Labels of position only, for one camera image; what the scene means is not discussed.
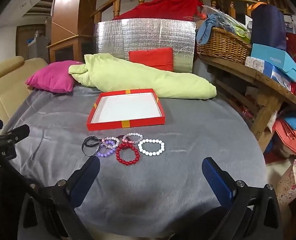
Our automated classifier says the pink clear bead bracelet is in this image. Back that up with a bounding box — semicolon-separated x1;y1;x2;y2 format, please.
102;136;120;149

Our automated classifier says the red cloth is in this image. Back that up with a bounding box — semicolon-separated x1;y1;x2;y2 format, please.
112;0;203;21

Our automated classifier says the light green blanket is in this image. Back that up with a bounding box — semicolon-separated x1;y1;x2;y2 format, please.
69;53;217;101

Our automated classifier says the silver metal bangle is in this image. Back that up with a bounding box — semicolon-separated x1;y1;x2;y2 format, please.
82;135;101;157

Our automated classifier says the grey blanket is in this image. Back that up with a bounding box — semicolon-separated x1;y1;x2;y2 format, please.
3;84;267;240

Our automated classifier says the red bead bracelet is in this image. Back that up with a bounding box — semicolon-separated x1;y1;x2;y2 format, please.
115;143;140;167

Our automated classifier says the white and pink bead bracelet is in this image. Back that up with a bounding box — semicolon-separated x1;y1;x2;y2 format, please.
123;132;144;144

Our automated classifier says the floral paper gift bag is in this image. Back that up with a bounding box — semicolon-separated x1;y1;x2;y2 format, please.
275;159;296;205

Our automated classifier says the wooden cabinet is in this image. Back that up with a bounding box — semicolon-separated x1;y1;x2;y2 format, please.
47;0;100;63

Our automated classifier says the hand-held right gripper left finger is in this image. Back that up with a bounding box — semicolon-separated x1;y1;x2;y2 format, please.
21;156;101;240

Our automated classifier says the dark red ring bangle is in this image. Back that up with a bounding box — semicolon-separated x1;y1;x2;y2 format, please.
115;134;133;153

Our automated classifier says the blue cloth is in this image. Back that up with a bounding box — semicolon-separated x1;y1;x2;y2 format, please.
197;14;226;46

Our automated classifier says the beige sofa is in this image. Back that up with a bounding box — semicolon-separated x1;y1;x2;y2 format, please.
0;56;49;130

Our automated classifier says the magenta pillow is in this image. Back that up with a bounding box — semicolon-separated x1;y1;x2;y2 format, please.
26;60;85;94

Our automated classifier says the wicker basket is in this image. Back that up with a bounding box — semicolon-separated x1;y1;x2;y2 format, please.
197;27;252;65

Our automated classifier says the wooden stair railing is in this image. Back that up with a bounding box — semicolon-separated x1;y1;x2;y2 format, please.
90;0;296;26

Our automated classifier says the black hair tie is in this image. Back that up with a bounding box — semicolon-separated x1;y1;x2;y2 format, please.
85;138;99;149

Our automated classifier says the wooden bench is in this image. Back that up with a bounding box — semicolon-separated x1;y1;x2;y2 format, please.
198;54;296;153

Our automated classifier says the purple bead bracelet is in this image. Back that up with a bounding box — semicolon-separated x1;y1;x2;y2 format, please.
97;140;119;158

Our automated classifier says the white patterned box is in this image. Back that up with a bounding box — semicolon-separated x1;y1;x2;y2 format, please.
245;56;266;71

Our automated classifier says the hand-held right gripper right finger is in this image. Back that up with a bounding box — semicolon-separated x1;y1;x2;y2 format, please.
202;157;283;240

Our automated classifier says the stack of coral and blue fabric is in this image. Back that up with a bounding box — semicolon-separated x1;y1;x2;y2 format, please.
273;110;296;156

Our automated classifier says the blue cardboard box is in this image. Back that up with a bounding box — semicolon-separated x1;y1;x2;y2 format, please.
250;43;296;82

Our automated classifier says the navy bag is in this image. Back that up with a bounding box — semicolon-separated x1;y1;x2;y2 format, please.
250;5;288;51

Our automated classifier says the red cushion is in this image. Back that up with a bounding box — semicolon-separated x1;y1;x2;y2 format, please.
128;47;174;72

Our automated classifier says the red shallow box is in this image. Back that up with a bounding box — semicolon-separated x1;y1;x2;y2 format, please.
86;88;166;131

